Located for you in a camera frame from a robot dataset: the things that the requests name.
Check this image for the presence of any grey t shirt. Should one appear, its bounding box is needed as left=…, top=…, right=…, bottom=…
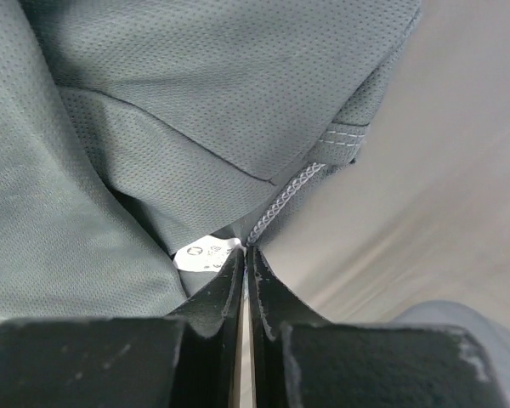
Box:
left=0, top=1, right=510, bottom=407

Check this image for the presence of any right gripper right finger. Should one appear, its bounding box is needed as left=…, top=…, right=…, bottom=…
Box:
left=246, top=246, right=506, bottom=407

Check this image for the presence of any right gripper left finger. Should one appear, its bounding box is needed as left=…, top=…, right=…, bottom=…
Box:
left=0, top=249, right=243, bottom=407

